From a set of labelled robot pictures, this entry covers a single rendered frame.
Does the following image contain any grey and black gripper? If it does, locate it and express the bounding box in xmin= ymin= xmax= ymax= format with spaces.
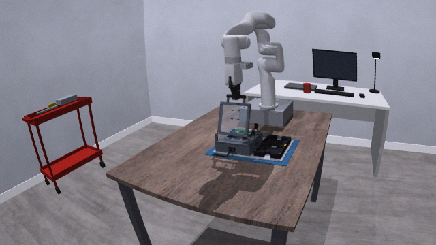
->
xmin=225 ymin=63 xmax=243 ymax=100

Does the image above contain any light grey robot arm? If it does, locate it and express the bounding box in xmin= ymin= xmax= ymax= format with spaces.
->
xmin=221 ymin=12 xmax=284 ymax=108

